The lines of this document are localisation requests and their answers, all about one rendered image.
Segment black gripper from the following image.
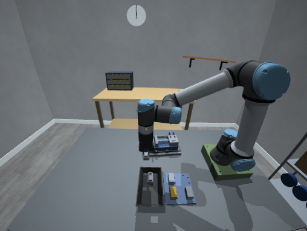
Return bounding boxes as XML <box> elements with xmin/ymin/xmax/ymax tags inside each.
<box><xmin>138</xmin><ymin>124</ymin><xmax>154</xmax><ymax>155</ymax></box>

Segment yellow rectangular block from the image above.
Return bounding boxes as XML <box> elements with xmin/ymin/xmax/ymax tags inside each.
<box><xmin>169</xmin><ymin>187</ymin><xmax>177</xmax><ymax>200</ymax></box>

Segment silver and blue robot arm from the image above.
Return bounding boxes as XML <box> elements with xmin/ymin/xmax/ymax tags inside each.
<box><xmin>137</xmin><ymin>60</ymin><xmax>291</xmax><ymax>172</ymax></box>

